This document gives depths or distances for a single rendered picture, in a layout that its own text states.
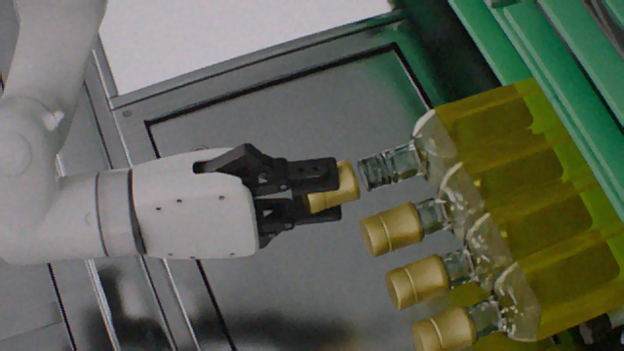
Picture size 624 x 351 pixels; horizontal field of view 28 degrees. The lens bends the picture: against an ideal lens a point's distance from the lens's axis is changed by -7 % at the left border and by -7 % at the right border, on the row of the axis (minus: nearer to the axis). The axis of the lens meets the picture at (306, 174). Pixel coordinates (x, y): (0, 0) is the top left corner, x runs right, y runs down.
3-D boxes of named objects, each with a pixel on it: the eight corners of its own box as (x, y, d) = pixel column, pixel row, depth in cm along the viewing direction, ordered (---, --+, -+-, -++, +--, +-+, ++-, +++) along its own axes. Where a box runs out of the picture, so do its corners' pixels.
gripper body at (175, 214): (136, 280, 112) (262, 268, 112) (115, 213, 104) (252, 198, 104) (134, 212, 117) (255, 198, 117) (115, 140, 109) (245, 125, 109)
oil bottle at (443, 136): (600, 89, 119) (402, 155, 116) (605, 50, 115) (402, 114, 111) (626, 131, 116) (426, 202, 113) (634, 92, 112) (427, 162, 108)
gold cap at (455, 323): (458, 319, 104) (409, 337, 103) (460, 295, 101) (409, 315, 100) (475, 352, 102) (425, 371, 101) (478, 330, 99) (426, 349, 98)
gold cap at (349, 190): (345, 175, 114) (297, 192, 113) (344, 150, 111) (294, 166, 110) (361, 207, 111) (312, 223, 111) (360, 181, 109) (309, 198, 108)
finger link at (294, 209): (265, 246, 113) (343, 237, 113) (262, 224, 111) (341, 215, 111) (262, 215, 115) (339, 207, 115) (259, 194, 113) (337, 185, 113)
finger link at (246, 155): (176, 200, 109) (236, 214, 111) (215, 145, 104) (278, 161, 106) (175, 188, 109) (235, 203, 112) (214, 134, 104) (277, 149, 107)
